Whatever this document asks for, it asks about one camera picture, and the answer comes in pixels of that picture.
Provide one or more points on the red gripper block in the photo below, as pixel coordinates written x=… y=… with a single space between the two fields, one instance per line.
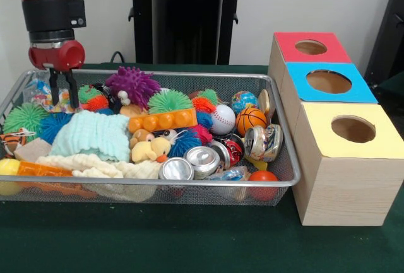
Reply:
x=60 y=55

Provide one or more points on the multicolour dotted wrapper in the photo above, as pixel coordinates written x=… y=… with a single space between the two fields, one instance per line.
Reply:
x=63 y=98

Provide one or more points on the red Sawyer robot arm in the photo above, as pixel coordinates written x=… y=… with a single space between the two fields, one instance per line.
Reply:
x=47 y=14

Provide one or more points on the wooden box with three holes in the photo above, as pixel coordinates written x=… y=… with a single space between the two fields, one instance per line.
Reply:
x=347 y=191

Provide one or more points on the blue spiky ball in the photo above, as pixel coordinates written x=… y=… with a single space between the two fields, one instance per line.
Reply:
x=55 y=126

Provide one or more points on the mint green cloth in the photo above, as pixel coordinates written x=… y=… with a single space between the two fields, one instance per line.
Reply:
x=91 y=137

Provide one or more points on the purple spiky toy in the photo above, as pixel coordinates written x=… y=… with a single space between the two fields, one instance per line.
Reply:
x=132 y=84

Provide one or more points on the orange toy building brick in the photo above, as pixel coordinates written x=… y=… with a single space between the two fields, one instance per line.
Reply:
x=162 y=121

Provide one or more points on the yellow plush duck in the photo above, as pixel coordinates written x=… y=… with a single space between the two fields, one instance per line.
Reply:
x=151 y=150

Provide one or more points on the bright green spiky ball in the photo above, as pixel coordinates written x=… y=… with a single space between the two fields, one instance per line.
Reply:
x=170 y=101

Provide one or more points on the small baseball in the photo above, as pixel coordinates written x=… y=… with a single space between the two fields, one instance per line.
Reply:
x=222 y=118

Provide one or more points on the dark green table cloth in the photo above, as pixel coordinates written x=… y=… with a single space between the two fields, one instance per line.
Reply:
x=158 y=241

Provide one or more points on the small basketball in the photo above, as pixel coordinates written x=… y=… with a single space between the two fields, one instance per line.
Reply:
x=251 y=121

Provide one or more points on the silver drink can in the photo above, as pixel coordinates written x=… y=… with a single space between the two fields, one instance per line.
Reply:
x=263 y=142

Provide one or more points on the red-orange ball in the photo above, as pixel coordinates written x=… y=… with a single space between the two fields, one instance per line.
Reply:
x=262 y=178

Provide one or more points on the green cloth side table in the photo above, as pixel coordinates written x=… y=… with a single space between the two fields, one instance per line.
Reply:
x=394 y=85

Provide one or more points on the black upright panel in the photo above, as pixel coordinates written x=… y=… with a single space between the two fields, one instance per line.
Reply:
x=391 y=33

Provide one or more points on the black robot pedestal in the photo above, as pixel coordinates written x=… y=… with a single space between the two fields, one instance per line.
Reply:
x=176 y=17

